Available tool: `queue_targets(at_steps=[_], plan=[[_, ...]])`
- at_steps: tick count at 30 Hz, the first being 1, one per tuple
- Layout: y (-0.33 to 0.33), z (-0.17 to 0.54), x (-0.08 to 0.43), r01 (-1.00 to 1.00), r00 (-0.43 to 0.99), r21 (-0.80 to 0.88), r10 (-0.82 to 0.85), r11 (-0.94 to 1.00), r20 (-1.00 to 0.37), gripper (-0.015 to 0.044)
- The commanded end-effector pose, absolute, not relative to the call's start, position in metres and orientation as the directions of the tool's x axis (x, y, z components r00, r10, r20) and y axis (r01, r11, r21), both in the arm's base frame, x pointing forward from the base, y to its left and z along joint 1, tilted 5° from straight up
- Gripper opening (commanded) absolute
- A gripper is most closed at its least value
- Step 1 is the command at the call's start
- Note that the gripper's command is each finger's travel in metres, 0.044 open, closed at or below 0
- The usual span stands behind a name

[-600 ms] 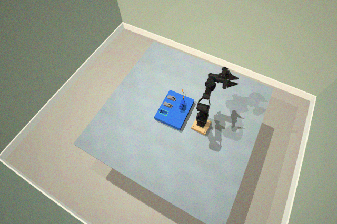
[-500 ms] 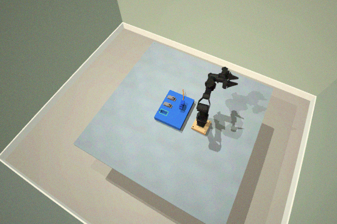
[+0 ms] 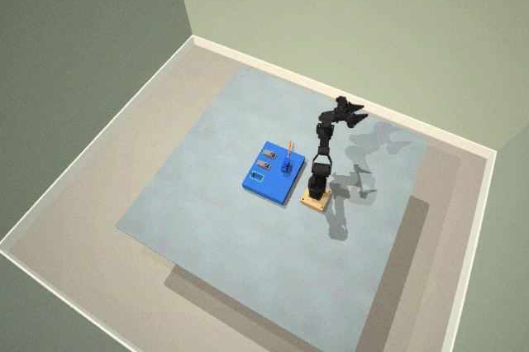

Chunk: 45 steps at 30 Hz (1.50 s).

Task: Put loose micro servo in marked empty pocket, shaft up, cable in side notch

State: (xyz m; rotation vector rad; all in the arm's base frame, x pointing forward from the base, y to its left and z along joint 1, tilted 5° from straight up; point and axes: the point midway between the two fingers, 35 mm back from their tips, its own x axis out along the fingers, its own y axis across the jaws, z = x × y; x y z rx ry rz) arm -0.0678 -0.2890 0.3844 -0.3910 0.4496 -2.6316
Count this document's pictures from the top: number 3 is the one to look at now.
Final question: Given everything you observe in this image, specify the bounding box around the blue micro servo with orange cable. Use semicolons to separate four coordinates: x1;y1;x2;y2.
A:
281;141;291;173

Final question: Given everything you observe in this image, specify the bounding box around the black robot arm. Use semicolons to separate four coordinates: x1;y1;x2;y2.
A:
308;95;347;201

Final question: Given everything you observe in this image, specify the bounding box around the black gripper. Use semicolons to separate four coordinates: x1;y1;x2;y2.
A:
332;100;368;128

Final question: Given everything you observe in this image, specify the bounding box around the blue flat deck plate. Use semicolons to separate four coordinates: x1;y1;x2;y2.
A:
242;141;305;206

